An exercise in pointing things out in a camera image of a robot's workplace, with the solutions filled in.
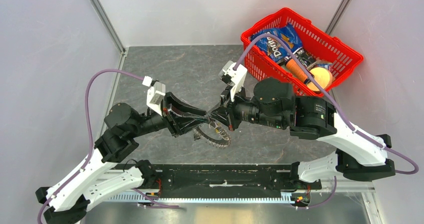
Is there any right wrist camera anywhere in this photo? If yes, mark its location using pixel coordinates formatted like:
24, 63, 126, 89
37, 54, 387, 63
219, 60, 248, 102

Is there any black snack packet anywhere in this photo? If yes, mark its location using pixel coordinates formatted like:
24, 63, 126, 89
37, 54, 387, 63
293, 47, 316, 69

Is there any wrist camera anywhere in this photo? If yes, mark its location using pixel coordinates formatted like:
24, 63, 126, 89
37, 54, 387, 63
219, 60, 248, 102
142, 76, 166, 116

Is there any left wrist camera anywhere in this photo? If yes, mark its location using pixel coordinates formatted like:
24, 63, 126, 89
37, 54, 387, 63
142, 76, 166, 116

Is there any red plastic basket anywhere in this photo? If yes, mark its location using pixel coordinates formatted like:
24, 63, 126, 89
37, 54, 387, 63
240, 7, 364, 96

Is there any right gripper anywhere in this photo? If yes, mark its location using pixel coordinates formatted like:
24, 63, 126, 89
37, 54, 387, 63
207, 81, 286, 131

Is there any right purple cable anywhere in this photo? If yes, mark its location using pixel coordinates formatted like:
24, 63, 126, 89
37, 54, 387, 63
233, 33, 420, 175

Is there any slotted cable duct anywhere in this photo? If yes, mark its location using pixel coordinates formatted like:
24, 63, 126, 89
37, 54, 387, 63
107, 191, 295, 205

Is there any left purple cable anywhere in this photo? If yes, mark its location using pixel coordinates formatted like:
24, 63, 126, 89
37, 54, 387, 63
36, 69, 147, 224

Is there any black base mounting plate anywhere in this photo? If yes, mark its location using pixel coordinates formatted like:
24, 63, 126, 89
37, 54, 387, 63
140, 164, 322, 199

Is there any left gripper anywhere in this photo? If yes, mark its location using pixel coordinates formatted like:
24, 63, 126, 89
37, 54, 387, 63
129, 91, 211, 137

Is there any round yellow sponge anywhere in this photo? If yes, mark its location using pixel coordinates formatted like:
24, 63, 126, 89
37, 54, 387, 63
306, 67, 335, 93

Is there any blue Doritos chip bag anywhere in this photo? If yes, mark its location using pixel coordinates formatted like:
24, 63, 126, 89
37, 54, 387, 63
250, 23, 303, 63

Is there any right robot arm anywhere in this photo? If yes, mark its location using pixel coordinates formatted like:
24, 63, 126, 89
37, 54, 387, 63
208, 78, 396, 189

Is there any orange cylindrical can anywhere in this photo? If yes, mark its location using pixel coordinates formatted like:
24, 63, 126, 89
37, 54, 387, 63
285, 58, 311, 84

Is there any purple cable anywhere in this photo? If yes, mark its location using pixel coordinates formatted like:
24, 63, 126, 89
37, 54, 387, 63
36, 69, 147, 224
233, 33, 420, 175

